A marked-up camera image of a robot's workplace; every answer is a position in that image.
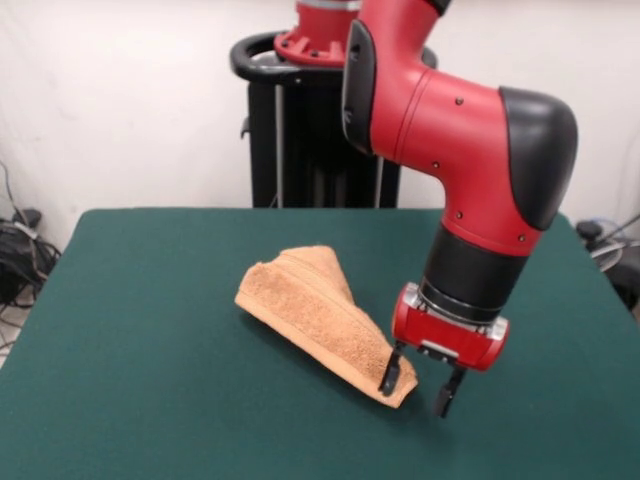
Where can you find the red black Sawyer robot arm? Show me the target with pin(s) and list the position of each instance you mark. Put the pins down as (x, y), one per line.
(450, 130)

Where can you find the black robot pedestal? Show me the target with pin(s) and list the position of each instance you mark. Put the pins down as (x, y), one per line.
(300, 150)

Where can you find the orange terry towel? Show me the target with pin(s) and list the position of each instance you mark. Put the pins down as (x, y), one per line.
(310, 310)

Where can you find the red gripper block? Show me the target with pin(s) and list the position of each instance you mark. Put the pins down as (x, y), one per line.
(445, 340)

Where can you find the dark green table cloth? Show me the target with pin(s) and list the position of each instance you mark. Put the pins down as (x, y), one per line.
(150, 350)

